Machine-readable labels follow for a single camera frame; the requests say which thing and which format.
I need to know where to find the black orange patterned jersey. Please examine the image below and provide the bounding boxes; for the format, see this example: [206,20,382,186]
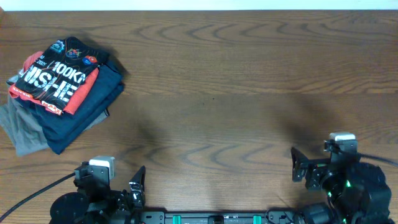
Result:
[9,37,109,115]

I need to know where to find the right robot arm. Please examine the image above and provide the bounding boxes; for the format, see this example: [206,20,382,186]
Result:
[291,147,394,224]

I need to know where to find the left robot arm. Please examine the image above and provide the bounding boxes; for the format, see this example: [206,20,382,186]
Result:
[50,162,146,224]

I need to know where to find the navy folded garment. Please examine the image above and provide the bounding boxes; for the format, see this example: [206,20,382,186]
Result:
[16,60,124,154]

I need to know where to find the grey folded garment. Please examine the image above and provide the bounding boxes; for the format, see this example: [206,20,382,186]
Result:
[0,74,110,157]

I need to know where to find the orange folded shirt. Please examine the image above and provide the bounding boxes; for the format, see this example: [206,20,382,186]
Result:
[9,51,99,115]

